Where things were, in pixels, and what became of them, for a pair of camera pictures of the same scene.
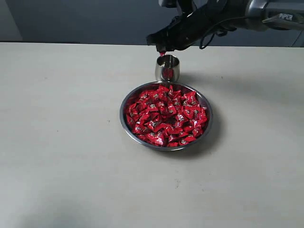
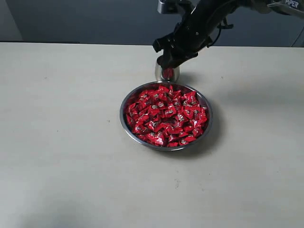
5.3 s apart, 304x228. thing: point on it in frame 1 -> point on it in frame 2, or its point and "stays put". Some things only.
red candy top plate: x=166 y=89 stays put
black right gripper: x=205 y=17 -> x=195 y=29
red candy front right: x=183 y=140 stays put
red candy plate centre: x=171 y=110 stays put
